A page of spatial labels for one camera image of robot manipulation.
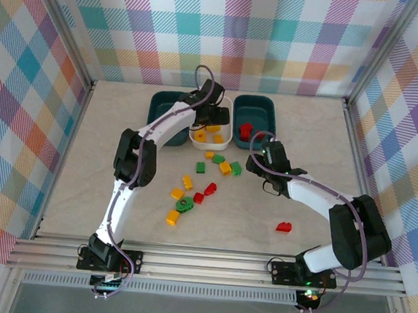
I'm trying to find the plaid checkered backdrop cloth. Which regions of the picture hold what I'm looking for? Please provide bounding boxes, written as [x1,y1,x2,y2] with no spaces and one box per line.
[330,0,418,313]
[0,0,99,313]
[32,0,418,109]

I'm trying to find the wide aluminium base rail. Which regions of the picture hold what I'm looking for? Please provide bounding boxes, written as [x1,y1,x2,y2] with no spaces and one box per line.
[4,229,411,302]

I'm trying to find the electronics board with wires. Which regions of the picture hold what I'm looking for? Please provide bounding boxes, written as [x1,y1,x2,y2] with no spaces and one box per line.
[88,269,129,302]
[293,287,325,313]

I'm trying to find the aluminium frame post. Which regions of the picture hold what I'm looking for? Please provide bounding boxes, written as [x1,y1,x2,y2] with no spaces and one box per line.
[19,0,105,93]
[343,0,418,113]

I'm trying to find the aluminium side rail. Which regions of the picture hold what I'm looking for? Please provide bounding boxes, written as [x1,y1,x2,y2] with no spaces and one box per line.
[31,74,99,244]
[328,98,400,266]

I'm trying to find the green round lego piece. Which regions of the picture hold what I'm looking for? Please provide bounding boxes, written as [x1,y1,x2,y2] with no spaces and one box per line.
[174,196,195,215]

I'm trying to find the white plastic container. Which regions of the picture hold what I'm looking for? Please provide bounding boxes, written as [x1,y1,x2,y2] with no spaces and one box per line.
[187,93,237,152]

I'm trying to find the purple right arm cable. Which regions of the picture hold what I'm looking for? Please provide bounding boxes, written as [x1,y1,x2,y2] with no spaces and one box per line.
[234,129,376,313]

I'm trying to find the dark teal plastic container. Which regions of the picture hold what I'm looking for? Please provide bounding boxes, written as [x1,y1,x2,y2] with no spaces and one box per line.
[228,93,280,154]
[146,88,194,149]

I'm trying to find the slotted grey cable duct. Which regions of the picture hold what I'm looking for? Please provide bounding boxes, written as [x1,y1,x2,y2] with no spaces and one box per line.
[22,271,300,307]

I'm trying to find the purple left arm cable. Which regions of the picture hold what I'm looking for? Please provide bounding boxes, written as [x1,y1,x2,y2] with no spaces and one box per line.
[88,56,217,309]

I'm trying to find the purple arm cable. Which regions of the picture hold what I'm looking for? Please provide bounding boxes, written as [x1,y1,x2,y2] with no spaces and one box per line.
[88,56,217,309]
[234,129,376,313]

